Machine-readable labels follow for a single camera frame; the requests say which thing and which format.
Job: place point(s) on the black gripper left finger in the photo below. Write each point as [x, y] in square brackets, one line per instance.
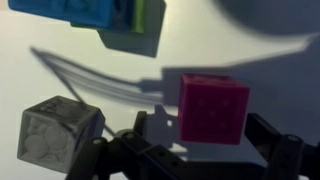
[133, 156]

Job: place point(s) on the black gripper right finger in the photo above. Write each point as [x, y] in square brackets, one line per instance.
[286, 153]

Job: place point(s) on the pink block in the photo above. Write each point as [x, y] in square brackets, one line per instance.
[213, 110]

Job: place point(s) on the grey block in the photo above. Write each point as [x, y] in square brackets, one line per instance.
[50, 133]

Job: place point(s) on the yellow-green block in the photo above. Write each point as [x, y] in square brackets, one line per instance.
[138, 16]

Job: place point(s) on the blue block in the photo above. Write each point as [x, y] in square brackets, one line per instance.
[66, 13]

